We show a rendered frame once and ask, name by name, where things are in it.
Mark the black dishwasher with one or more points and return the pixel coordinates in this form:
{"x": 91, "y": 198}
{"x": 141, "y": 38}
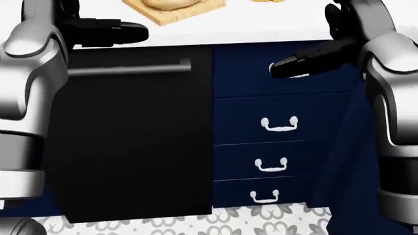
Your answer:
{"x": 130, "y": 147}

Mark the wooden cutting board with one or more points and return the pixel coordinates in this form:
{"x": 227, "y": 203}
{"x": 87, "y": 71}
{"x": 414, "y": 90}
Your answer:
{"x": 183, "y": 14}

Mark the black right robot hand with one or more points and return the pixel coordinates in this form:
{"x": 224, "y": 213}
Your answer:
{"x": 313, "y": 60}

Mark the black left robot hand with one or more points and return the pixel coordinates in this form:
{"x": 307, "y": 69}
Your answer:
{"x": 98, "y": 33}

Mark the bread dough loaf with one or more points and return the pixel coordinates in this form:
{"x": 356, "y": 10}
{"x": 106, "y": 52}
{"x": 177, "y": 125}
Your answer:
{"x": 170, "y": 4}

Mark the silver robot leg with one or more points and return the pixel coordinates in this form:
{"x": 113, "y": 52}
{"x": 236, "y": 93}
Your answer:
{"x": 23, "y": 227}

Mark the yellow cheese wedge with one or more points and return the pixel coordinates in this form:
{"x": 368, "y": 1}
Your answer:
{"x": 267, "y": 1}

